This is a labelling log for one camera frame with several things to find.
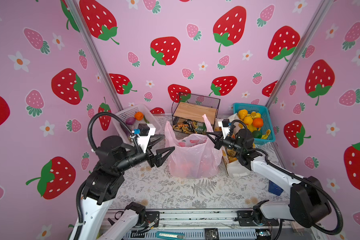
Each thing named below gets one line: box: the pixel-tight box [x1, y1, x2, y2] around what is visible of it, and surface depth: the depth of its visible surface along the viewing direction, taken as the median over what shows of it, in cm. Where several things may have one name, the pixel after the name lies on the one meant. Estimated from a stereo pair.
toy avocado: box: [252, 130, 262, 139], surface depth 100 cm
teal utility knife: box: [155, 231, 186, 240], surface depth 71 cm
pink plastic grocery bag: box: [164, 114, 223, 179], surface depth 79 cm
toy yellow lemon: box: [243, 116, 253, 126], surface depth 109 cm
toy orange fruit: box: [253, 117, 264, 128], surface depth 109 cm
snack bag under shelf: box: [172, 120, 207, 134], surface depth 106 cm
